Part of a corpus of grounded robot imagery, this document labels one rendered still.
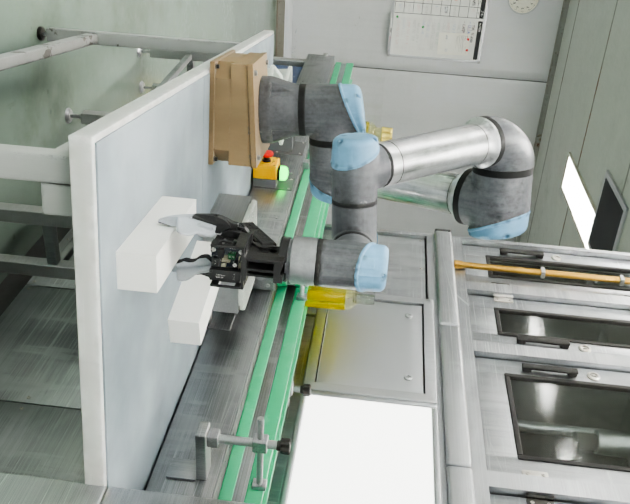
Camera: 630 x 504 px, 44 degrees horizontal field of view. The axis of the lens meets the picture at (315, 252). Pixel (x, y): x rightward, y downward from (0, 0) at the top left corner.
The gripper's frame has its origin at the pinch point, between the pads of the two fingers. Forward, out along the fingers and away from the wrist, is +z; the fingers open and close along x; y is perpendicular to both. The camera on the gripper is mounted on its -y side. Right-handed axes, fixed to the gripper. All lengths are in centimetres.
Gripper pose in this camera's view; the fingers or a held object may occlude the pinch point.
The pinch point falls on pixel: (167, 241)
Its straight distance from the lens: 127.3
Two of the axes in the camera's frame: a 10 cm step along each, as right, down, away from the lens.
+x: -0.6, 9.1, 4.1
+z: -9.9, -1.0, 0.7
